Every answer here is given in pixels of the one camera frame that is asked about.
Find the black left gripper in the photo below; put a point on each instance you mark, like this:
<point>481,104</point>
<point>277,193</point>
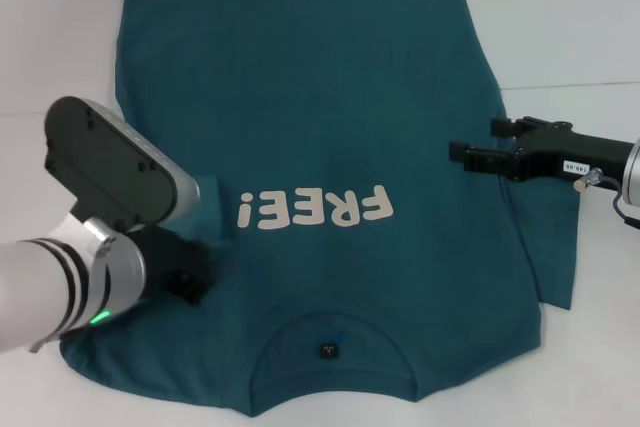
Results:
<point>160,257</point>

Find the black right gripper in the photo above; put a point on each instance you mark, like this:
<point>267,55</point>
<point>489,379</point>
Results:
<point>570,152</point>

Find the teal t-shirt with FREE print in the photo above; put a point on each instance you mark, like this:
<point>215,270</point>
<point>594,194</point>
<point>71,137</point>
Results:
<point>325,97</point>

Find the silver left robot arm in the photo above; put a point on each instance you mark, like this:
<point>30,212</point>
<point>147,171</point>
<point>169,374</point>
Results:
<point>110,167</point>

